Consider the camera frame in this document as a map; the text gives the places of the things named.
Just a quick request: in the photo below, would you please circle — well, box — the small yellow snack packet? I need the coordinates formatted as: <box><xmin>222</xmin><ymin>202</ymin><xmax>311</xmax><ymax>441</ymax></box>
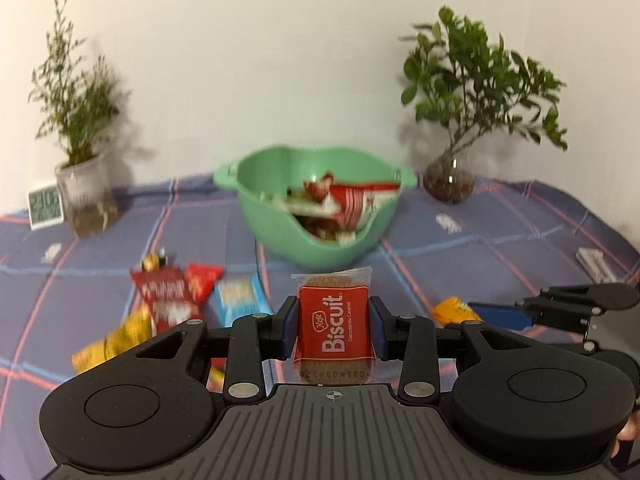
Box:
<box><xmin>430</xmin><ymin>297</ymin><xmax>484</xmax><ymax>329</ymax></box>

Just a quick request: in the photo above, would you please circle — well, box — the white flat packet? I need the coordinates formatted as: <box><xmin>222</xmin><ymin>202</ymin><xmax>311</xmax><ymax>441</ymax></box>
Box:
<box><xmin>575</xmin><ymin>247</ymin><xmax>629</xmax><ymax>284</ymax></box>

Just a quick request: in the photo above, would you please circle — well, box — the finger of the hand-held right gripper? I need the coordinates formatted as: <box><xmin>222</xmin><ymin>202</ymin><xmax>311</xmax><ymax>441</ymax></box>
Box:
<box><xmin>468</xmin><ymin>282</ymin><xmax>640</xmax><ymax>342</ymax></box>

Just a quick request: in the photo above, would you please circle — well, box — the person's right hand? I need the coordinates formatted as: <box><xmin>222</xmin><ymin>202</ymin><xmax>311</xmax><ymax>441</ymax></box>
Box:
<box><xmin>611</xmin><ymin>406</ymin><xmax>640</xmax><ymax>458</ymax></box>

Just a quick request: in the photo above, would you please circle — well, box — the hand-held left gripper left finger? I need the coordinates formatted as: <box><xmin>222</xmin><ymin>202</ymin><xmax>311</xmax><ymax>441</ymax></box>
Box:
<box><xmin>134</xmin><ymin>295</ymin><xmax>301</xmax><ymax>406</ymax></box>

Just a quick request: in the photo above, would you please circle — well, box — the red striped snack packet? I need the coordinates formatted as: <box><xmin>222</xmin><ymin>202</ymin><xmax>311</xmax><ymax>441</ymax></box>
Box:
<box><xmin>329</xmin><ymin>182</ymin><xmax>401</xmax><ymax>232</ymax></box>

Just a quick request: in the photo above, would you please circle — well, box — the large red snack packet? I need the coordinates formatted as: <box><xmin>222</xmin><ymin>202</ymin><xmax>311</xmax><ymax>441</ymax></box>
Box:
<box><xmin>130</xmin><ymin>265</ymin><xmax>204</xmax><ymax>337</ymax></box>

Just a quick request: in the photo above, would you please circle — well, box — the yellow black wrapped candy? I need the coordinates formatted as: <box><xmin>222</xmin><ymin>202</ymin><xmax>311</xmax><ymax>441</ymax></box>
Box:
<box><xmin>142</xmin><ymin>248</ymin><xmax>169</xmax><ymax>272</ymax></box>

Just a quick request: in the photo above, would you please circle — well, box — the round glass vase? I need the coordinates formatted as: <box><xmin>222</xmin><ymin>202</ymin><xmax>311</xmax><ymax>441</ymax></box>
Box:
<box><xmin>423</xmin><ymin>147</ymin><xmax>476</xmax><ymax>205</ymax></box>

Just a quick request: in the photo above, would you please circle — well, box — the blue plaid tablecloth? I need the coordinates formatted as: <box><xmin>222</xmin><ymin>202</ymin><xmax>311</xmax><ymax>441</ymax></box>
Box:
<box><xmin>0</xmin><ymin>172</ymin><xmax>640</xmax><ymax>480</ymax></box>

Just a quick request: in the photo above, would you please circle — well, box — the broad-leaved green plant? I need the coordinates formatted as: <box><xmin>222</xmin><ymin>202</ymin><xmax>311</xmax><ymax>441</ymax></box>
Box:
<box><xmin>398</xmin><ymin>5</ymin><xmax>569</xmax><ymax>162</ymax></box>

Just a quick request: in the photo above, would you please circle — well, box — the thin-leaved green plant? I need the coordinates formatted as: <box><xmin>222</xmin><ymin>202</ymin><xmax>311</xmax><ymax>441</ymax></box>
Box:
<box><xmin>29</xmin><ymin>0</ymin><xmax>134</xmax><ymax>167</ymax></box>

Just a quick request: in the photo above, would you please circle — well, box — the red white wrapped candy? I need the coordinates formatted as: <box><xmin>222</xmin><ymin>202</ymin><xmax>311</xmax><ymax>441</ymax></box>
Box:
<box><xmin>304</xmin><ymin>173</ymin><xmax>342</xmax><ymax>202</ymax></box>

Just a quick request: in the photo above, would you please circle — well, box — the long yellow snack packet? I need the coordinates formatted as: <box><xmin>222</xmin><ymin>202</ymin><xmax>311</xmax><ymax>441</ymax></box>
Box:
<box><xmin>71</xmin><ymin>304</ymin><xmax>154</xmax><ymax>374</ymax></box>

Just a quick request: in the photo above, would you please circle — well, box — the red biscuit packet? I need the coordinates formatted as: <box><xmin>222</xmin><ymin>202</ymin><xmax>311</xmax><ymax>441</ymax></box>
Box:
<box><xmin>291</xmin><ymin>265</ymin><xmax>376</xmax><ymax>386</ymax></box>

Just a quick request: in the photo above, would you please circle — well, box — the white translucent plant cup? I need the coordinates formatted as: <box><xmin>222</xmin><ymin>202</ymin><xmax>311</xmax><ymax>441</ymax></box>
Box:
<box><xmin>54</xmin><ymin>152</ymin><xmax>120</xmax><ymax>239</ymax></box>

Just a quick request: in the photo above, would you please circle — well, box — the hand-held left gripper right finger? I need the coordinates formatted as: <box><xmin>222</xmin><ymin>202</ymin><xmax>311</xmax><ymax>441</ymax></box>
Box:
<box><xmin>368</xmin><ymin>296</ymin><xmax>540</xmax><ymax>406</ymax></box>

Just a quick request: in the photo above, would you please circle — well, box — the green plastic bowl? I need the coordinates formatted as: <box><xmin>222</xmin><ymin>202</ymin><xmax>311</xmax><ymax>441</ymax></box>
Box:
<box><xmin>213</xmin><ymin>145</ymin><xmax>417</xmax><ymax>270</ymax></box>

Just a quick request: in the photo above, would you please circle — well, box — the blue cracker packet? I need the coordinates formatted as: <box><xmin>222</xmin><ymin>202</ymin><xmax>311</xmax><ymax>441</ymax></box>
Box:
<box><xmin>214</xmin><ymin>274</ymin><xmax>274</xmax><ymax>327</ymax></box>

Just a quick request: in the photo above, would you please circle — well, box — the white green snack packet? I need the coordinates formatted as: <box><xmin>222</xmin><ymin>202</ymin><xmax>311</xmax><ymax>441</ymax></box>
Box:
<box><xmin>278</xmin><ymin>190</ymin><xmax>342</xmax><ymax>218</ymax></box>

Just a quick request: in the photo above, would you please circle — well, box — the small red snack packet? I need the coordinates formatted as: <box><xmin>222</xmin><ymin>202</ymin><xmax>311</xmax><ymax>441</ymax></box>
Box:
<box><xmin>185</xmin><ymin>263</ymin><xmax>225</xmax><ymax>307</ymax></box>

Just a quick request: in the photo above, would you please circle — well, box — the white digital thermometer clock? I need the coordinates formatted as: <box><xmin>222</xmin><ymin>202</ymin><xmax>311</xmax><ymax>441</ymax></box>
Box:
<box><xmin>27</xmin><ymin>184</ymin><xmax>66</xmax><ymax>231</ymax></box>

